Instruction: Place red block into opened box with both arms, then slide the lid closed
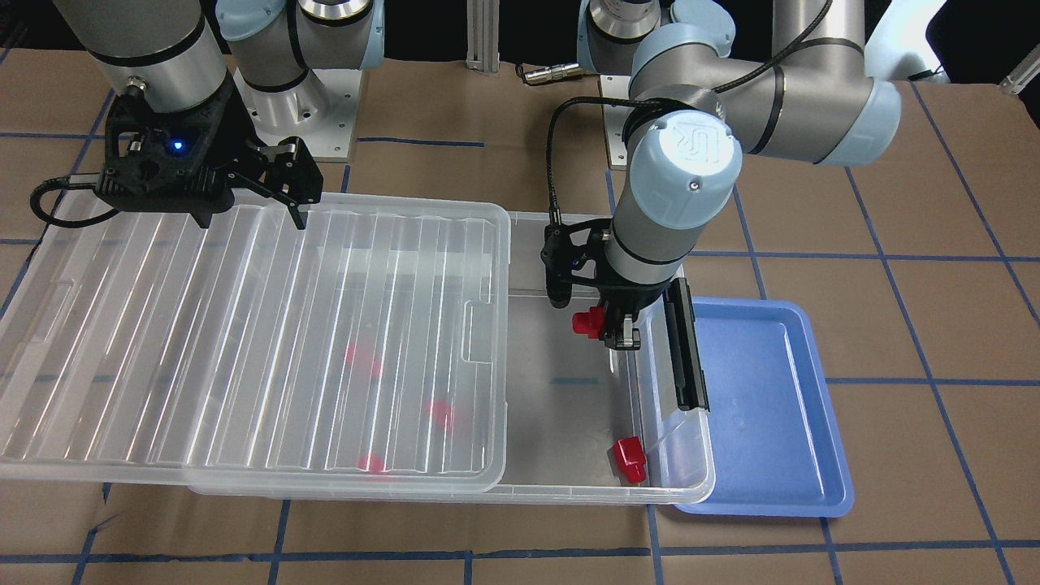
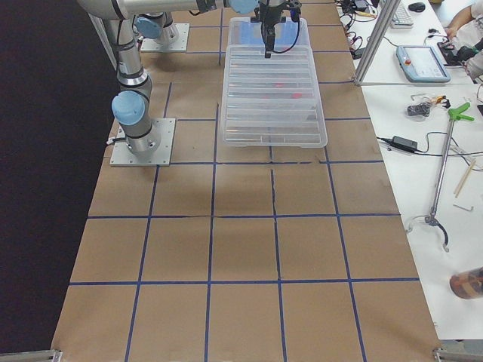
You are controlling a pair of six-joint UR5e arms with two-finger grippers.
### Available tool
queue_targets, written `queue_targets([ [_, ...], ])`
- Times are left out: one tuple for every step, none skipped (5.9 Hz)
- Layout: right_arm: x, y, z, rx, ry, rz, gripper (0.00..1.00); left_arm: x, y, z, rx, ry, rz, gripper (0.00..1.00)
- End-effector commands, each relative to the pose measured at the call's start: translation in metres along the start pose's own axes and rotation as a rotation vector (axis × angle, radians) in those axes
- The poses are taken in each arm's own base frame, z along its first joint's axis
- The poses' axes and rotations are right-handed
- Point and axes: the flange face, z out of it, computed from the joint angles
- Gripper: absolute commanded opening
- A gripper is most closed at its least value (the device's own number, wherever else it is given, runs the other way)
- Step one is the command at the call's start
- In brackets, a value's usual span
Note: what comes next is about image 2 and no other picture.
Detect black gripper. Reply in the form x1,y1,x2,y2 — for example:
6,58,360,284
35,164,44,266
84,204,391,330
254,0,302,58

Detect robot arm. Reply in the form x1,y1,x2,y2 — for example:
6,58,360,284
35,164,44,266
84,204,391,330
103,20,160,154
79,0,302,59

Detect clear plastic storage box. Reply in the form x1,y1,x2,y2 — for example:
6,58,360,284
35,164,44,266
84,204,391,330
227,17,311,51

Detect clear plastic box lid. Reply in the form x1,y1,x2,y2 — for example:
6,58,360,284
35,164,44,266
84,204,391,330
220,45,328,148

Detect white keyboard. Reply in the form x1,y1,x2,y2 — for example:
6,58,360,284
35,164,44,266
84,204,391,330
391,4,414,29

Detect black computer mouse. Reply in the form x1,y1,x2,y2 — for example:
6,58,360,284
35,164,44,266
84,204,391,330
408,2,426,13

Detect teach pendant tablet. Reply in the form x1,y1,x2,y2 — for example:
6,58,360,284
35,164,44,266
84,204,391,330
395,45,451,83

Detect black power brick on table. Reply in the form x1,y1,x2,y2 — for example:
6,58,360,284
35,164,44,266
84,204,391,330
379,136,418,153

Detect wooden chopsticks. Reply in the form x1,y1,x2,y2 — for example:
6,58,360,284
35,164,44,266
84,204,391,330
454,158,476,198

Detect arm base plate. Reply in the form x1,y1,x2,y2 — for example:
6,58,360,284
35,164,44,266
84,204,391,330
140,23,189,53
109,118,176,167

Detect aluminium frame post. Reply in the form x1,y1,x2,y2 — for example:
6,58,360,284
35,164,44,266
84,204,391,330
354,0,400,85

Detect green handled reacher grabber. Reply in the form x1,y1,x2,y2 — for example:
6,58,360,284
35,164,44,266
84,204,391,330
406,102,474,253

